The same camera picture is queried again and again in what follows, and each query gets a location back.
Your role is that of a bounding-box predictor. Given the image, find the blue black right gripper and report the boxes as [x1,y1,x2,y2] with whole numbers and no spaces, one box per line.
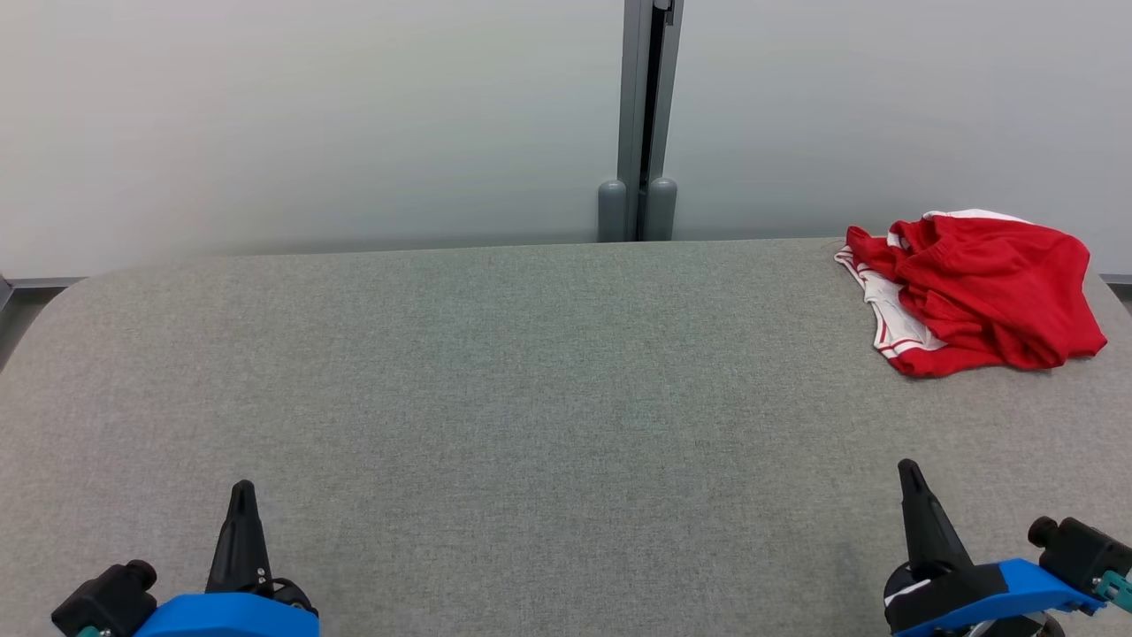
[883,458,1102,637]

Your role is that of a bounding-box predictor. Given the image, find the red Bulls 23 shorts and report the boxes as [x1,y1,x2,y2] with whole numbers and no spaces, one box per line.
[834,209,1031,379]

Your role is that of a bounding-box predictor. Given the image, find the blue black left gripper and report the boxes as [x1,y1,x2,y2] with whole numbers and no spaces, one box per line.
[133,480,321,637]

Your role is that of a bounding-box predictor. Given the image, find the grey cylindrical post foot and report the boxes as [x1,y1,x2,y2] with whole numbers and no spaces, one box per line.
[597,180,629,242]
[646,177,678,242]

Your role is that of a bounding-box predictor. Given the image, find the teal right cable connector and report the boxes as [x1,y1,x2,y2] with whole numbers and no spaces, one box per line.
[1092,571,1132,613]

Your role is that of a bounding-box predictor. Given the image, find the grey partition post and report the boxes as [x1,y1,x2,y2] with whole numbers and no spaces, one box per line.
[616,0,685,242]

